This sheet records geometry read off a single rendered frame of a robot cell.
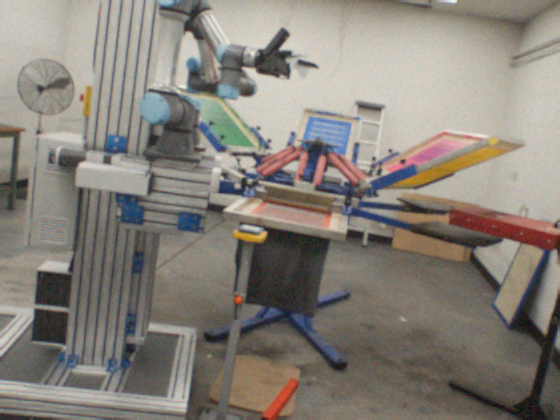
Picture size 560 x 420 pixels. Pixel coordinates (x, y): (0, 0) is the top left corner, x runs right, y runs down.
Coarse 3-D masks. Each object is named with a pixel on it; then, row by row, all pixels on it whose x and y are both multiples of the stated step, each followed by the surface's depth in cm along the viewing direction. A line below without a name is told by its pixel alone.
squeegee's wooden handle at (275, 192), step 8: (272, 192) 317; (280, 192) 316; (288, 192) 315; (296, 192) 315; (304, 192) 314; (296, 200) 315; (304, 200) 315; (312, 200) 314; (320, 200) 313; (328, 200) 313; (328, 208) 313
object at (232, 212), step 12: (240, 204) 282; (228, 216) 260; (240, 216) 259; (252, 216) 259; (264, 216) 261; (276, 228) 258; (288, 228) 257; (300, 228) 256; (312, 228) 256; (324, 228) 257
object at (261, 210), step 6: (264, 204) 314; (270, 204) 318; (276, 204) 320; (252, 210) 291; (258, 210) 293; (264, 210) 296; (270, 210) 299; (276, 210) 302; (282, 210) 305; (270, 216) 282; (276, 216) 285; (282, 216) 288; (288, 216) 290
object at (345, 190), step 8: (272, 176) 378; (280, 176) 411; (288, 176) 412; (288, 184) 389; (328, 184) 401; (336, 184) 409; (344, 184) 416; (352, 184) 406; (328, 192) 386; (336, 192) 382; (344, 192) 372; (352, 192) 373
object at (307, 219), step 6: (300, 210) 315; (306, 210) 318; (294, 216) 293; (300, 216) 296; (306, 216) 299; (312, 216) 302; (318, 216) 304; (330, 216) 311; (300, 222) 280; (306, 222) 282; (312, 222) 285; (318, 222) 288; (324, 222) 290
